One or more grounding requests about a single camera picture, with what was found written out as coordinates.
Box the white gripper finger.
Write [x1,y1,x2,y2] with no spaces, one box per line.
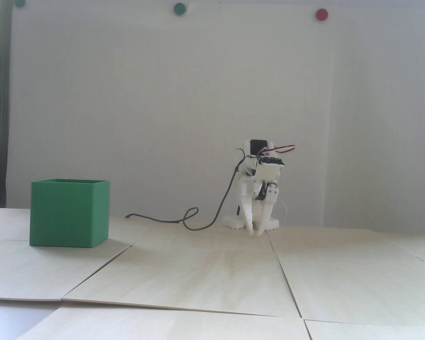
[257,187,280,237]
[238,192,256,235]

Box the red white servo wire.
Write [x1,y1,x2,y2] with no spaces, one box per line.
[260,143,297,156]

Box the green box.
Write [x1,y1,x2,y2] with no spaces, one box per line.
[29,179,111,248]

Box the white base cable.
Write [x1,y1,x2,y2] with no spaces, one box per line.
[278,200,290,225]

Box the black camera cable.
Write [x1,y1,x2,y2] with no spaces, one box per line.
[125,147,255,231]

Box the dark window frame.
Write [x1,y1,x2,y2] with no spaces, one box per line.
[0,0,13,209]

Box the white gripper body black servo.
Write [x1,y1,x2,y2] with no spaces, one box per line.
[237,176,281,203]

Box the white gripper-mounted camera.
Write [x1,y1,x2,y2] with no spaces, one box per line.
[256,157,286,183]

